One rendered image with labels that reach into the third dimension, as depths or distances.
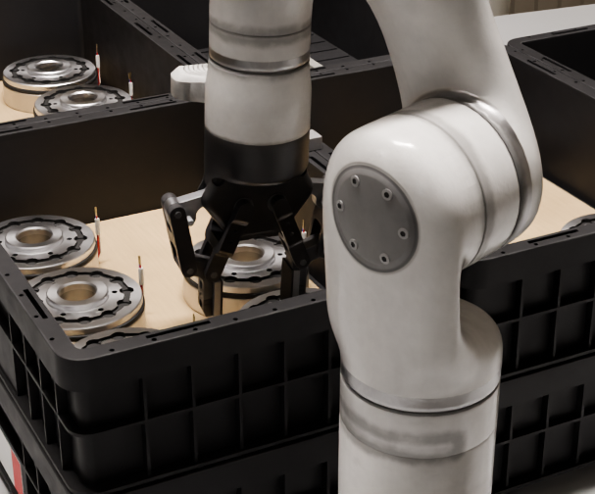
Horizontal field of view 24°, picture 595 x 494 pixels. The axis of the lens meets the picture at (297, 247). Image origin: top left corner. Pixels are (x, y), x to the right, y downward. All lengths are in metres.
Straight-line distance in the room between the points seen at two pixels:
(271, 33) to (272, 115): 0.06
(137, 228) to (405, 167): 0.62
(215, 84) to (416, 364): 0.30
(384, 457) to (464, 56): 0.23
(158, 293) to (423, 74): 0.47
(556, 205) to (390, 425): 0.60
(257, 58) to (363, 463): 0.29
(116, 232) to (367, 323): 0.56
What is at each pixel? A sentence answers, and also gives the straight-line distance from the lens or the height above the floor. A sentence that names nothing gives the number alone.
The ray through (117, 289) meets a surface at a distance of 1.13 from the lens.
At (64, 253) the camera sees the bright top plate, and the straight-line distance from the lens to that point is 1.20.
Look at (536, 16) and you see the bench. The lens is 2.33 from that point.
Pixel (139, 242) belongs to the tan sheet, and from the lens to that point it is 1.28.
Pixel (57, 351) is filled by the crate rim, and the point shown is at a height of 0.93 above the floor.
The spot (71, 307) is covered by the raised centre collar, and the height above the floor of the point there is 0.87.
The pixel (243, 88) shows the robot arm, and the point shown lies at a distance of 0.97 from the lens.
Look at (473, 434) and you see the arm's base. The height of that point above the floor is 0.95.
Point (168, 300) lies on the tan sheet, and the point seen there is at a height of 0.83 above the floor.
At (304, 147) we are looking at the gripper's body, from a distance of 1.00.
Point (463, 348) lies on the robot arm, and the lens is 0.76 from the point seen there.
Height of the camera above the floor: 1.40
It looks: 27 degrees down
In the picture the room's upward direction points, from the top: straight up
